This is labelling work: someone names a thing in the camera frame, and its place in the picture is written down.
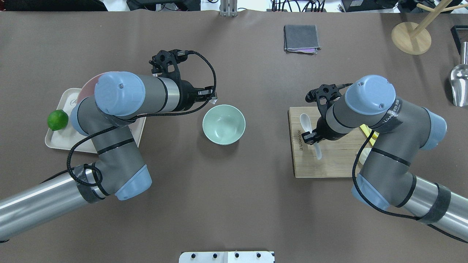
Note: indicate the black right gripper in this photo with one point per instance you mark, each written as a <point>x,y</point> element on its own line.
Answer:
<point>326,133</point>

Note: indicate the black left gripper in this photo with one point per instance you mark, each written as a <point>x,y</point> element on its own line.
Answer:
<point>187,95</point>

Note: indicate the white ceramic spoon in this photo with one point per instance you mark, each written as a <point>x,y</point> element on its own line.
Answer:
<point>306,125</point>

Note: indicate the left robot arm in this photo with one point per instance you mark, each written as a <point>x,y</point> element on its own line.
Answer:
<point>107,160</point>

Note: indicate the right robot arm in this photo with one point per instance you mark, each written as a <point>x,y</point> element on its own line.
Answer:
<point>384,182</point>

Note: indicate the mint green bowl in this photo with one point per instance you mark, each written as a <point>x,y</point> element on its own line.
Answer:
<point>224,124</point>

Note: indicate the pink bowl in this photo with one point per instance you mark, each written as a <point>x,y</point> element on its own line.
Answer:
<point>88,89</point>

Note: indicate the metal ice scoop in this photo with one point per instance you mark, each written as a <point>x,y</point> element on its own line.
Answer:
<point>459,79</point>

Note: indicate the wooden cutting board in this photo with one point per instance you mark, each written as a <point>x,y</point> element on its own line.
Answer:
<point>337,156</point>

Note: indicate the yellow plastic knife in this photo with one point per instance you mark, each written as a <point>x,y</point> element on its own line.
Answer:
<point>367,130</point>

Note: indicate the grey folded cloth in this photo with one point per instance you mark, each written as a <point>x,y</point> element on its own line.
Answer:
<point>301,39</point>

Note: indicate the wooden mug tree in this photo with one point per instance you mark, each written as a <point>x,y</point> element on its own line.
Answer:
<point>413,38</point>

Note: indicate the cream serving tray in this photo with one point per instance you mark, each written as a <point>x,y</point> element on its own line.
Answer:
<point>64,139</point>

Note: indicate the green lime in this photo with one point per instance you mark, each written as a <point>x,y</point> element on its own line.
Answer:
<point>57,120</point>

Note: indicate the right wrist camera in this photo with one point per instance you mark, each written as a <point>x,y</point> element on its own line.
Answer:
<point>325,95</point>

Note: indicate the aluminium frame post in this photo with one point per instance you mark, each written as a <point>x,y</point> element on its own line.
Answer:
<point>228,8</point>

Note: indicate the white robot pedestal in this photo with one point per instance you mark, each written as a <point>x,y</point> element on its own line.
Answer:
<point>227,257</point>

